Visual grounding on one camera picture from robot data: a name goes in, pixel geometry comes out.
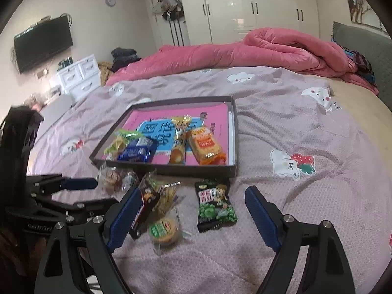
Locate golden snack packet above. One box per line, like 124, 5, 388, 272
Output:
169, 115, 193, 165

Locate purple printed bed cover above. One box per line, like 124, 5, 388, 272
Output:
29, 66, 392, 294

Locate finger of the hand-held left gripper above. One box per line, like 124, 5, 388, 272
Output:
34, 196, 119, 219
26, 174, 98, 194

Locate hanging hats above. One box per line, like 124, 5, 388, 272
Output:
151, 0, 186, 22

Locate yellow strips snack packet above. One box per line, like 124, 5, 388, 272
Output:
153, 182, 184, 221

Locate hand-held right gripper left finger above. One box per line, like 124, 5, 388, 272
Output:
34, 186, 143, 294

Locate brown candy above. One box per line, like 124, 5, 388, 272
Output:
97, 164, 123, 195

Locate round cake with green label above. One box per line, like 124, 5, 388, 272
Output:
148, 216, 184, 255

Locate orange biscuit packet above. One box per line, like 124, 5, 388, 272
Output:
187, 128, 228, 165

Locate brown chocolate bar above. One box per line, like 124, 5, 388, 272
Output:
129, 171, 161, 240

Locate light green snack packet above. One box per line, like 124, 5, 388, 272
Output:
104, 129, 144, 160

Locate yellow fuzzy blanket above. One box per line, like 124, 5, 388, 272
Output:
98, 62, 114, 86

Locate blue biscuit packet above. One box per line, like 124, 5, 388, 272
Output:
117, 136, 158, 163

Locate blossom wall painting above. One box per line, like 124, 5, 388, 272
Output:
341, 0, 389, 34

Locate pile of dark clothes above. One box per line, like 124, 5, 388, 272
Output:
111, 47, 142, 72

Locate white drawer cabinet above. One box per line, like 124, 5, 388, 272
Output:
57, 53, 101, 101

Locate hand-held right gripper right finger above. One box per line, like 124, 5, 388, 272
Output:
245, 185, 356, 294

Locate white glossy wardrobe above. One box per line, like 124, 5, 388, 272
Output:
176, 0, 320, 45

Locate dark grey shallow box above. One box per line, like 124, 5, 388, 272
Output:
89, 96, 238, 178

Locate grey padded headboard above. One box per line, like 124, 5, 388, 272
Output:
331, 21, 392, 105

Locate black wall television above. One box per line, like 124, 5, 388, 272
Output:
14, 16, 73, 74

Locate black green pea packet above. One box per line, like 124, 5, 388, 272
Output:
194, 179, 238, 233

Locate white rounded panel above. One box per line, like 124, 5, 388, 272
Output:
37, 94, 73, 138

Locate folded colourful clothes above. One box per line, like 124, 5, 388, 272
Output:
331, 38, 379, 88

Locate pink quilt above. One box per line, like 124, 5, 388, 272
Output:
106, 27, 380, 95

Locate beige bed sheet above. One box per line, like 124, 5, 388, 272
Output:
329, 78, 392, 120

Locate pink book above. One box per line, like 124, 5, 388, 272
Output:
122, 103, 235, 166

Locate small clear candy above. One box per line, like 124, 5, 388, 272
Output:
122, 170, 139, 192

